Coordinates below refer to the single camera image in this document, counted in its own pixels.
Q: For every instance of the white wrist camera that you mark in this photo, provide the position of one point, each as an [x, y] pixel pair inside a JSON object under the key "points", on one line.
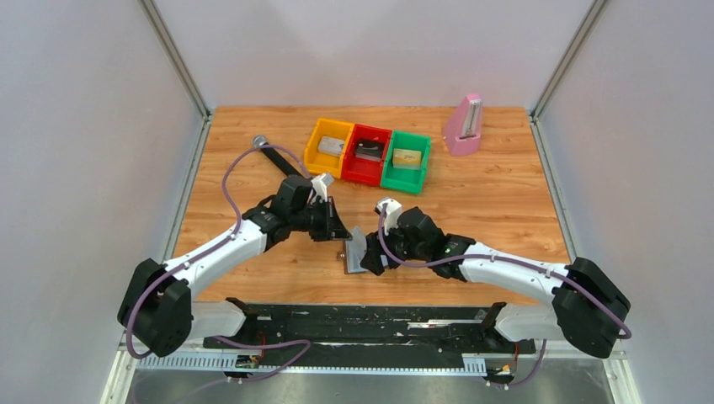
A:
{"points": [[320, 184], [389, 210]]}

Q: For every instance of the gold card in green bin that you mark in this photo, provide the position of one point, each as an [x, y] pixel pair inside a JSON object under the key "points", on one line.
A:
{"points": [[407, 159]]}

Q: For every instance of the pink metronome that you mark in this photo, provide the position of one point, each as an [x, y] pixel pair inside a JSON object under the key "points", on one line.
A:
{"points": [[462, 133]]}

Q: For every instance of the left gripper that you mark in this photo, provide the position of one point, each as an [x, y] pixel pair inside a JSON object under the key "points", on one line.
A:
{"points": [[333, 228]]}

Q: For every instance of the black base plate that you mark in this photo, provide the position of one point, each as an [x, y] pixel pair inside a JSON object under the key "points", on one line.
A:
{"points": [[382, 337]]}

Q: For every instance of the red plastic bin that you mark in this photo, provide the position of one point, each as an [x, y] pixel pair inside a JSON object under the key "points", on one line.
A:
{"points": [[361, 171]]}

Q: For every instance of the silver card in yellow bin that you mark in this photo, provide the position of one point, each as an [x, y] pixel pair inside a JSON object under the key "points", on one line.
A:
{"points": [[331, 146]]}

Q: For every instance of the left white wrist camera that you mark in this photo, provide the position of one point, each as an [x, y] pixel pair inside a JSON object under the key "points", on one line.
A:
{"points": [[320, 184]]}

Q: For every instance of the green plastic bin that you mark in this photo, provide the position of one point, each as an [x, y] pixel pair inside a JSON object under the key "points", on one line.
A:
{"points": [[408, 180]]}

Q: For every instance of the black card in red bin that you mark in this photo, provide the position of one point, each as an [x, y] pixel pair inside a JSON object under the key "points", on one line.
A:
{"points": [[369, 150]]}

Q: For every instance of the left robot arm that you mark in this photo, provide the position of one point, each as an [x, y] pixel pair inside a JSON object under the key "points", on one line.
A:
{"points": [[159, 308]]}

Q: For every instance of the black microphone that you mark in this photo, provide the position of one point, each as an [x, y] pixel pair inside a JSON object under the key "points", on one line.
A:
{"points": [[261, 143]]}

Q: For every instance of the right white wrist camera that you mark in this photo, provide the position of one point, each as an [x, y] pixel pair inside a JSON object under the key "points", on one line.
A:
{"points": [[389, 210]]}

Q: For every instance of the yellow plastic bin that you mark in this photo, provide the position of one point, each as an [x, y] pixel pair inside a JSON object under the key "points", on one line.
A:
{"points": [[318, 163]]}

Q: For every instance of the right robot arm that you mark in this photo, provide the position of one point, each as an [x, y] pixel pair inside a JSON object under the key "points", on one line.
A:
{"points": [[576, 302]]}

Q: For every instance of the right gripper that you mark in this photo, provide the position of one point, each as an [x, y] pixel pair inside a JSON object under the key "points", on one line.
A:
{"points": [[372, 261]]}

